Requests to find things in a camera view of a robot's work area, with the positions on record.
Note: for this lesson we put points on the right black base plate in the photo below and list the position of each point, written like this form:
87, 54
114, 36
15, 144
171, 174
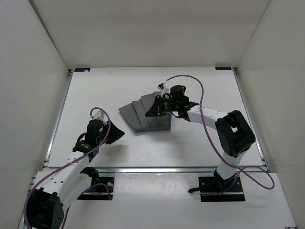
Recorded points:
211, 192

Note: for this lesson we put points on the left blue corner label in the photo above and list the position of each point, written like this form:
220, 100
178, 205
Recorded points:
82, 69

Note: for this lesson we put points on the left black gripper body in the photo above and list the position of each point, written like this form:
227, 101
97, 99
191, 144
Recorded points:
101, 136

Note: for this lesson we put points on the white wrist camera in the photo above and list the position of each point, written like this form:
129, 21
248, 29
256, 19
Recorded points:
164, 90
100, 115

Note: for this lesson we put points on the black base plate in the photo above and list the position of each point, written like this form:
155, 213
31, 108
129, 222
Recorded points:
211, 192
103, 191

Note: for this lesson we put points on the grey pleated skirt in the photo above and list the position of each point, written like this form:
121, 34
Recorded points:
134, 114

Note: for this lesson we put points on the right blue corner label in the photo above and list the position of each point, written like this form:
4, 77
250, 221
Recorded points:
223, 68

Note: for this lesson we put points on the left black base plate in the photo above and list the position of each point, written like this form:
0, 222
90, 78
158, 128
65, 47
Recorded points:
103, 191

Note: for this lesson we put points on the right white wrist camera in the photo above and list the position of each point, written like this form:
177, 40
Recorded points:
164, 90

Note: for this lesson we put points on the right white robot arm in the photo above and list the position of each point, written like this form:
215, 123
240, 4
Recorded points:
235, 135

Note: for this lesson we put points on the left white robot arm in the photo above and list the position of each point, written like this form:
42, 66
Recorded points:
52, 196

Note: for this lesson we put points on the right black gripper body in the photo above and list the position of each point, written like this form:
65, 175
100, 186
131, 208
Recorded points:
168, 106

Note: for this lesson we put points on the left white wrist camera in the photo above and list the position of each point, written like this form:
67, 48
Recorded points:
100, 115

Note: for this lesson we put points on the blue corner label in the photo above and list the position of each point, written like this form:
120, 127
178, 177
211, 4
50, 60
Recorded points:
82, 69
223, 68

